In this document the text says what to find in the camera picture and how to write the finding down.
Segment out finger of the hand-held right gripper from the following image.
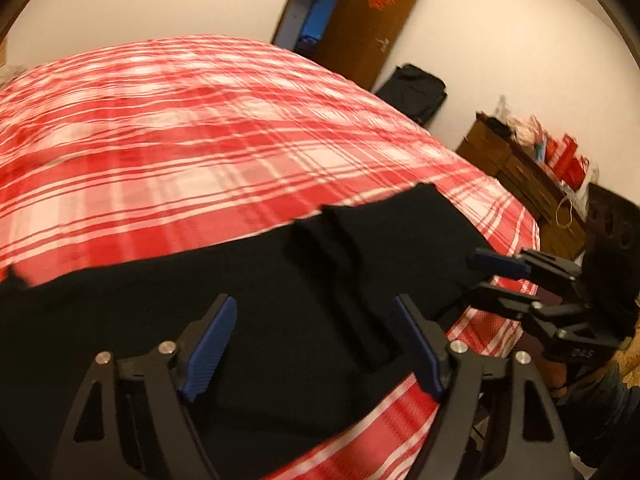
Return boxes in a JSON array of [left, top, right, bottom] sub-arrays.
[[469, 282, 557, 342], [466, 248, 584, 297]]

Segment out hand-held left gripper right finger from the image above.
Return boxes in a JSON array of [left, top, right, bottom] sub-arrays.
[[394, 294, 574, 480]]

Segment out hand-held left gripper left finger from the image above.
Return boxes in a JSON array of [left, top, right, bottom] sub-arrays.
[[50, 294, 239, 480]]

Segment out black pants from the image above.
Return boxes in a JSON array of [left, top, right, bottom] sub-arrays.
[[0, 183, 501, 480]]

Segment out person's right forearm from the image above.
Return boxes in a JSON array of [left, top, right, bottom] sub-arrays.
[[560, 360, 640, 471]]

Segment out brown wooden cabinet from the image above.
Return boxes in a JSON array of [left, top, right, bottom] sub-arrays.
[[455, 112, 589, 262]]

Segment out red items on dresser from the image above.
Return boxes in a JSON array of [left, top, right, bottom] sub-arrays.
[[554, 160, 601, 227]]

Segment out red gift bag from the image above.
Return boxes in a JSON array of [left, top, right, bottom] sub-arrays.
[[542, 133, 589, 187]]

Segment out pink cloth bundle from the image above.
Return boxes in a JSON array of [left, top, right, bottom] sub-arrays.
[[510, 115, 544, 149]]

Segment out dark cloth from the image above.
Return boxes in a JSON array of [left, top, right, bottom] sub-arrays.
[[482, 112, 514, 137]]

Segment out clear plastic bag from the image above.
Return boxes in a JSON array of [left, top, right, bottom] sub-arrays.
[[494, 94, 516, 126]]

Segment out black bag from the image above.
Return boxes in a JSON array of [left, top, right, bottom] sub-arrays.
[[373, 63, 448, 127]]

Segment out red plaid bed sheet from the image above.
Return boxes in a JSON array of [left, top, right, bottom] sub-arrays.
[[0, 35, 542, 480]]

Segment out brown wooden door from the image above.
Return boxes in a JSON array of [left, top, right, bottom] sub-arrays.
[[312, 0, 430, 92]]

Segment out dark wooden door frame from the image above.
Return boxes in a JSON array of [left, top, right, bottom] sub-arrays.
[[271, 0, 362, 59]]

